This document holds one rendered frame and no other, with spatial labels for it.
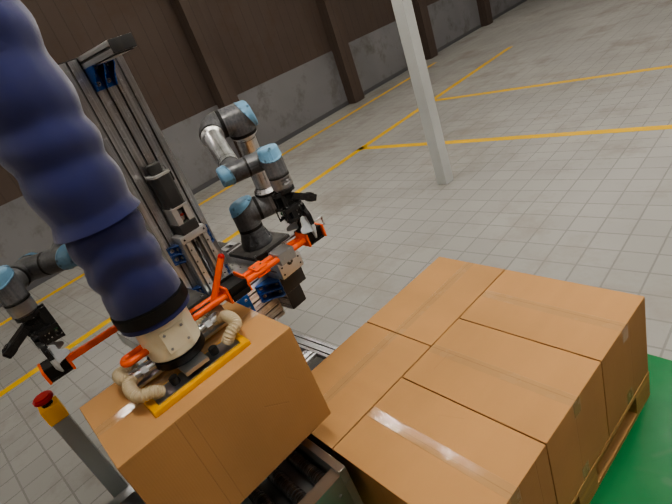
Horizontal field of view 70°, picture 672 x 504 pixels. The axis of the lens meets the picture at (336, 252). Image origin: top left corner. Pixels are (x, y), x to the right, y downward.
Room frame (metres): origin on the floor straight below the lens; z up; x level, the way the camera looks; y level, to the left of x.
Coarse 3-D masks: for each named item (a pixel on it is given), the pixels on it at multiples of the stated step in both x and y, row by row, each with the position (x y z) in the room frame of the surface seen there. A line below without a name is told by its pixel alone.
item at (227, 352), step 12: (240, 336) 1.31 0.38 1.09; (216, 348) 1.25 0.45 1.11; (228, 348) 1.26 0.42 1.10; (240, 348) 1.25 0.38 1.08; (216, 360) 1.22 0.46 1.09; (228, 360) 1.22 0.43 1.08; (180, 372) 1.23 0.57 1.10; (204, 372) 1.19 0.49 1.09; (168, 384) 1.19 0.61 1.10; (180, 384) 1.17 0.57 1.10; (192, 384) 1.16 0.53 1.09; (168, 396) 1.13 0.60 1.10; (180, 396) 1.13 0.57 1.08; (156, 408) 1.11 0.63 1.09; (168, 408) 1.11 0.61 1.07
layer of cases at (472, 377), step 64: (384, 320) 1.87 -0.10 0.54; (448, 320) 1.70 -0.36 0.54; (512, 320) 1.55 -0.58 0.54; (576, 320) 1.41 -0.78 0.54; (640, 320) 1.37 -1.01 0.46; (320, 384) 1.60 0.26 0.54; (384, 384) 1.46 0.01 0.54; (448, 384) 1.34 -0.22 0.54; (512, 384) 1.23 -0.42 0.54; (576, 384) 1.13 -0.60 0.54; (384, 448) 1.17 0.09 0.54; (448, 448) 1.08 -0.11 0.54; (512, 448) 1.00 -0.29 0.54; (576, 448) 1.06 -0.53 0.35
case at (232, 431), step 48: (288, 336) 1.27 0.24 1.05; (240, 384) 1.16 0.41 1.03; (288, 384) 1.23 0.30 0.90; (96, 432) 1.13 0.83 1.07; (144, 432) 1.05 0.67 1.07; (192, 432) 1.06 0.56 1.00; (240, 432) 1.12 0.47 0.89; (288, 432) 1.19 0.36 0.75; (144, 480) 0.97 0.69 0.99; (192, 480) 1.02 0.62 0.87; (240, 480) 1.08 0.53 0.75
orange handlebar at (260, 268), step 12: (300, 240) 1.57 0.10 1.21; (264, 264) 1.48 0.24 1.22; (252, 276) 1.45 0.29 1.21; (204, 300) 1.40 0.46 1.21; (216, 300) 1.37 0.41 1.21; (204, 312) 1.34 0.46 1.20; (96, 336) 1.44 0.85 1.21; (108, 336) 1.44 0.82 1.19; (84, 348) 1.40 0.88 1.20; (144, 348) 1.24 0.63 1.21; (72, 360) 1.38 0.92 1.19; (120, 360) 1.23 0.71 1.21; (132, 360) 1.21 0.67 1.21
